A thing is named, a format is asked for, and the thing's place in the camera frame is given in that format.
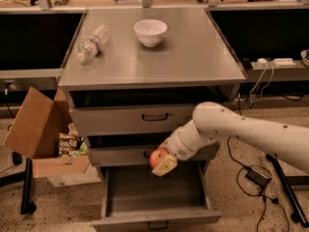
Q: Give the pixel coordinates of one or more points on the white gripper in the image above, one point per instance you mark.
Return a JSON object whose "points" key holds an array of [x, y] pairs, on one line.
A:
{"points": [[176, 145]]}

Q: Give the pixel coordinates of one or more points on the red apple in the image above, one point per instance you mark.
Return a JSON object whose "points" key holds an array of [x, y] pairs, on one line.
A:
{"points": [[156, 156]]}

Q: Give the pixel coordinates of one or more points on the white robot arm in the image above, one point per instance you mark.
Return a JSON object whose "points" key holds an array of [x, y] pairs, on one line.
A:
{"points": [[211, 121]]}

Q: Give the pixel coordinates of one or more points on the bottom grey drawer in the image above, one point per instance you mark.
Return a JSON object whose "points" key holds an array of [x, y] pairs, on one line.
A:
{"points": [[135, 199]]}

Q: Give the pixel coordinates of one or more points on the grey drawer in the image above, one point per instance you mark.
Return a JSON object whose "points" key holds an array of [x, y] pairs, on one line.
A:
{"points": [[137, 155], [135, 199], [112, 120]]}

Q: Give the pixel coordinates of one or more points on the top grey drawer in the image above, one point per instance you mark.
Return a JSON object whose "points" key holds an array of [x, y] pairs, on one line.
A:
{"points": [[112, 120]]}

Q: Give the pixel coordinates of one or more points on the middle grey drawer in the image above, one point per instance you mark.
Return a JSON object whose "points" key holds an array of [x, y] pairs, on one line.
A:
{"points": [[137, 155]]}

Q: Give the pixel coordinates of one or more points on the grey metal drawer cabinet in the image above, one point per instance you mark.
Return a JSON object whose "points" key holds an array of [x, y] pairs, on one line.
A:
{"points": [[192, 64]]}

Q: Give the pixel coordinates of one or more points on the black power adapter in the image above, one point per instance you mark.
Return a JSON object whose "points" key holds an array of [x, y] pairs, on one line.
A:
{"points": [[257, 177]]}

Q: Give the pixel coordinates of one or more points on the sea salt snack bag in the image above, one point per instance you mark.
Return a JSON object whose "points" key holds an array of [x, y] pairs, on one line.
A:
{"points": [[68, 145]]}

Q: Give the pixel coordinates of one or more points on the black stand leg right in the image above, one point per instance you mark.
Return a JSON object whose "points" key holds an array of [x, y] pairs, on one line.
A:
{"points": [[287, 182]]}

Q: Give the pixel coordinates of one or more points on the black stand leg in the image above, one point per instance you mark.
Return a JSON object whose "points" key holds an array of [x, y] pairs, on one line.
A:
{"points": [[27, 206], [287, 182]]}

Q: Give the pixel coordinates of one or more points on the white bowl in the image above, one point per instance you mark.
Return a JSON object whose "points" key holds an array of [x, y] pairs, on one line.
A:
{"points": [[150, 32]]}

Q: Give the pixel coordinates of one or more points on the white power strip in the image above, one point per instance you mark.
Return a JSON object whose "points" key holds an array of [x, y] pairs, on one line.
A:
{"points": [[278, 63]]}

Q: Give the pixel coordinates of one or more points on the brown cardboard box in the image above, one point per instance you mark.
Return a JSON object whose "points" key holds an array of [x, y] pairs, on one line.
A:
{"points": [[35, 135]]}

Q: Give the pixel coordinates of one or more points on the clear plastic water bottle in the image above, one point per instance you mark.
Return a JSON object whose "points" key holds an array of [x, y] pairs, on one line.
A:
{"points": [[93, 44]]}

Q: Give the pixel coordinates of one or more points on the black stand leg left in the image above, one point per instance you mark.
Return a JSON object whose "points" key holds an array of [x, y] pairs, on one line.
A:
{"points": [[27, 206]]}

